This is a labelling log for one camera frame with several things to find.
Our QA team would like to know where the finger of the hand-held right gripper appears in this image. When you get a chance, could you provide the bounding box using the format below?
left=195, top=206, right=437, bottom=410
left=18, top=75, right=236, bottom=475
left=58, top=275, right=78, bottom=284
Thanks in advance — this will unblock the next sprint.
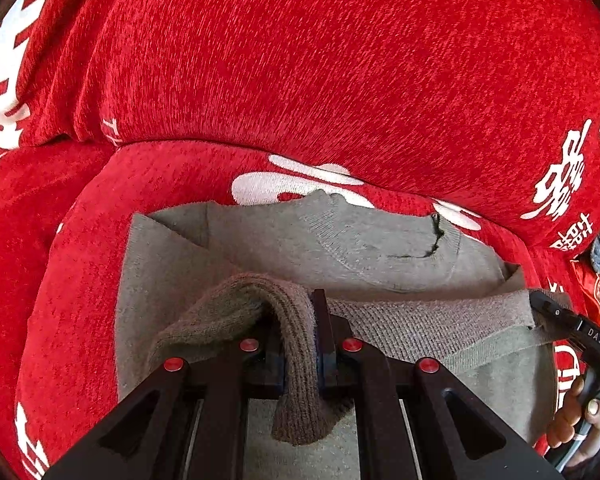
left=527, top=287, right=577, bottom=335

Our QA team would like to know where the person's right hand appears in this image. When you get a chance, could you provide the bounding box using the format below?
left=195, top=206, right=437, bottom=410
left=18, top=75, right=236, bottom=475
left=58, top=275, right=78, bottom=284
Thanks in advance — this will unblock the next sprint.
left=547, top=375, right=600, bottom=464

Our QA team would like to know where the red printed packet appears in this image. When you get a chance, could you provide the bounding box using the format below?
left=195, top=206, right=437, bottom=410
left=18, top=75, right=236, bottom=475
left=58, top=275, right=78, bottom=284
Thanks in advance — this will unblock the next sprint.
left=570, top=257, right=600, bottom=327

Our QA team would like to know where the grey knit sweater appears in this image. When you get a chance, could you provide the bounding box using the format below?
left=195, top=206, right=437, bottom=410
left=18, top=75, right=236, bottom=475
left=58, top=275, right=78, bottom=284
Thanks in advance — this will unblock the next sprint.
left=115, top=189, right=575, bottom=480

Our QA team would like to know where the red printed sofa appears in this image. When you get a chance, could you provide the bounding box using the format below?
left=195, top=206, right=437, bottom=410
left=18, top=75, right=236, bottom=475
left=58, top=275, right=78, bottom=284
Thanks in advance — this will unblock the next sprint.
left=0, top=0, right=600, bottom=480

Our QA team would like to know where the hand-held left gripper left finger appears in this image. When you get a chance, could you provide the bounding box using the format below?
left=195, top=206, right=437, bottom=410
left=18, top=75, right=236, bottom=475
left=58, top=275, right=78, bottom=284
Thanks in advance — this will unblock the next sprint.
left=44, top=305, right=287, bottom=480

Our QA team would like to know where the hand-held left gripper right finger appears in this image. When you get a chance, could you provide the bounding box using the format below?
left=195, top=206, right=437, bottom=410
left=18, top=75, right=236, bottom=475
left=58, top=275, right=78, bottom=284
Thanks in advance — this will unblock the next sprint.
left=310, top=288, right=567, bottom=480

